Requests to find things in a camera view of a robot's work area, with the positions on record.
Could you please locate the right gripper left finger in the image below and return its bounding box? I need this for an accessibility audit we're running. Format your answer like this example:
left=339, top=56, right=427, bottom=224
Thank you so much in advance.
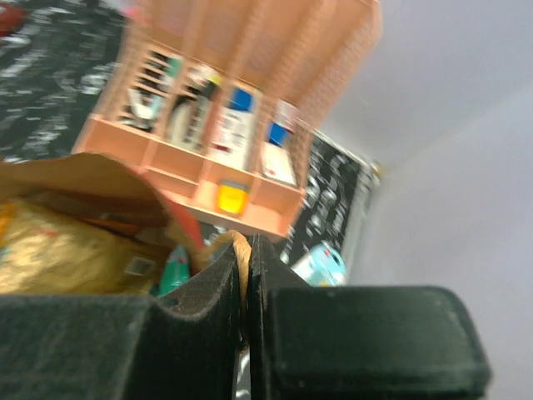
left=1, top=245, right=250, bottom=399

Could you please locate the teal snack bag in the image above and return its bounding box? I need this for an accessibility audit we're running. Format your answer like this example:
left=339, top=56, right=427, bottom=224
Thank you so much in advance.
left=158, top=245, right=191, bottom=297

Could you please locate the red chips bag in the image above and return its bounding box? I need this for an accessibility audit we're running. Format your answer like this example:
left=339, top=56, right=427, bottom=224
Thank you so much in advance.
left=0, top=1, right=27, bottom=38

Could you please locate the yellow grey small box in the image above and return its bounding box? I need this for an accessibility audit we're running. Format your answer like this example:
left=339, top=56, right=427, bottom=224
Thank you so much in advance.
left=216, top=180, right=250, bottom=215

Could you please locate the gold snack bag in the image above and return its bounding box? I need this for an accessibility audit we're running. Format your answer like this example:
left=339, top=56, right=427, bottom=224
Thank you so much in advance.
left=1, top=199, right=170, bottom=294

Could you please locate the white red label box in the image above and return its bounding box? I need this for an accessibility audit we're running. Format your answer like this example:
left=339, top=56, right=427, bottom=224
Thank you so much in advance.
left=261, top=122, right=296, bottom=187

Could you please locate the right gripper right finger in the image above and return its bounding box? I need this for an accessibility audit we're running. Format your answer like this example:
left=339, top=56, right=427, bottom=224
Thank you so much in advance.
left=247, top=235, right=491, bottom=399

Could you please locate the peach plastic file organizer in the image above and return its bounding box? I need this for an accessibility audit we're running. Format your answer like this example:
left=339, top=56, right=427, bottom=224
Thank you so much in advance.
left=74, top=1, right=382, bottom=240

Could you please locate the white blue box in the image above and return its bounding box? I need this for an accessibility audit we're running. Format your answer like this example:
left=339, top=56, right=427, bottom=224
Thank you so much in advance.
left=208, top=83, right=262, bottom=170

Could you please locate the red brown paper bag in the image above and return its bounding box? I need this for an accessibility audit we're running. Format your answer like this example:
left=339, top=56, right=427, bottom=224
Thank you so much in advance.
left=0, top=152, right=253, bottom=351

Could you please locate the light blue packaged item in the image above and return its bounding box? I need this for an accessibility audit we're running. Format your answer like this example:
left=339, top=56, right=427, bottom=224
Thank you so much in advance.
left=291, top=243, right=346, bottom=287

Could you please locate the black yellow marker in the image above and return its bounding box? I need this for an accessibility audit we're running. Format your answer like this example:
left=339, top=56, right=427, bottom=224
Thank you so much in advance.
left=166, top=63, right=221, bottom=153

